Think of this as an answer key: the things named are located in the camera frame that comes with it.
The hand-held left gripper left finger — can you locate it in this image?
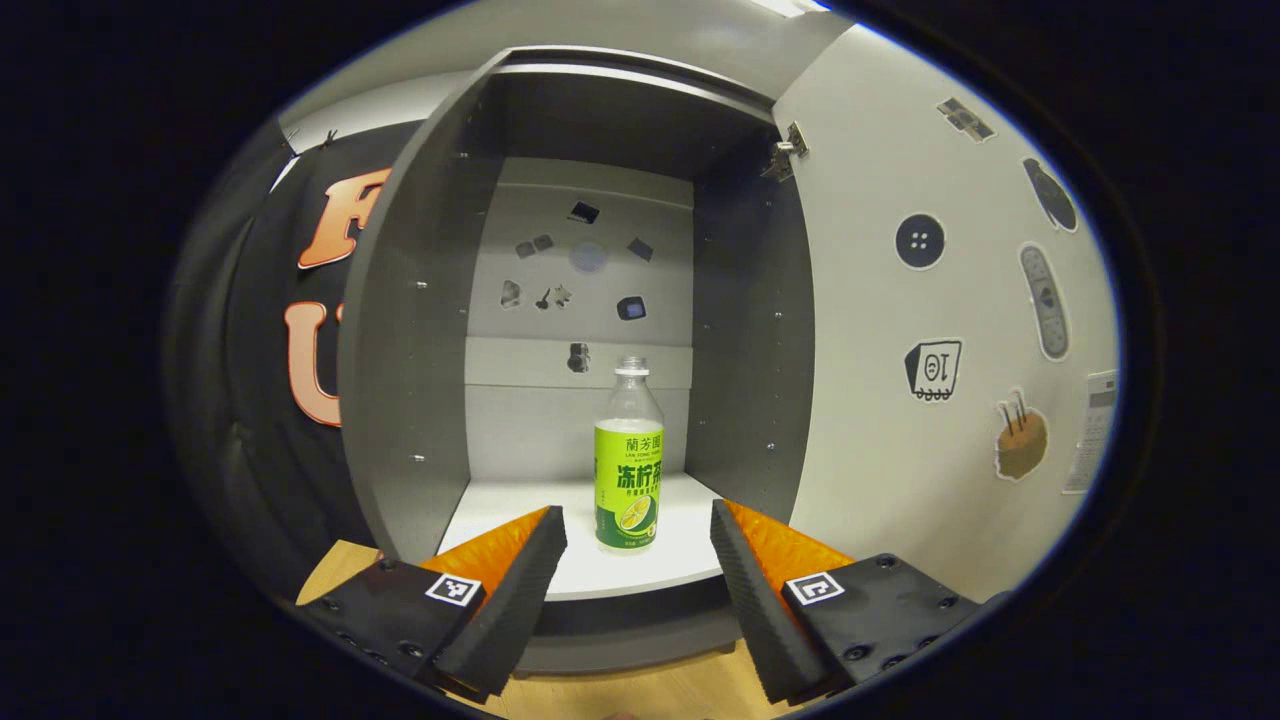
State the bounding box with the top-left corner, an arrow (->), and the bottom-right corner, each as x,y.
295,505 -> 568,699

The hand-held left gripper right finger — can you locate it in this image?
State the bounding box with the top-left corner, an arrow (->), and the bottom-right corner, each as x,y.
710,498 -> 1011,704

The green label plastic bottle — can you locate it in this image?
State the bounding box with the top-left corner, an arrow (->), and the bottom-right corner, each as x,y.
594,357 -> 665,552

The grey cabinet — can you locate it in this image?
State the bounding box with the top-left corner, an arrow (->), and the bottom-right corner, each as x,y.
338,45 -> 816,676

